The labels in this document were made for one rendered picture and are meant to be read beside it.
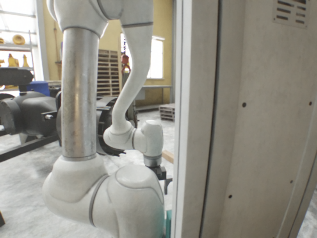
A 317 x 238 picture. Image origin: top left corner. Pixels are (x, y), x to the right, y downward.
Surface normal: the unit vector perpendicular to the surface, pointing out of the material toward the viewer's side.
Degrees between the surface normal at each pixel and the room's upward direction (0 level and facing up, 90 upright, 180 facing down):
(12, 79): 90
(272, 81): 90
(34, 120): 90
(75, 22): 111
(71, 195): 73
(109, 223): 87
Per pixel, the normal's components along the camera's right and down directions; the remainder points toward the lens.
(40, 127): -0.35, 0.22
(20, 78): 0.64, 0.18
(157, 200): 0.82, -0.11
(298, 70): 0.20, 0.22
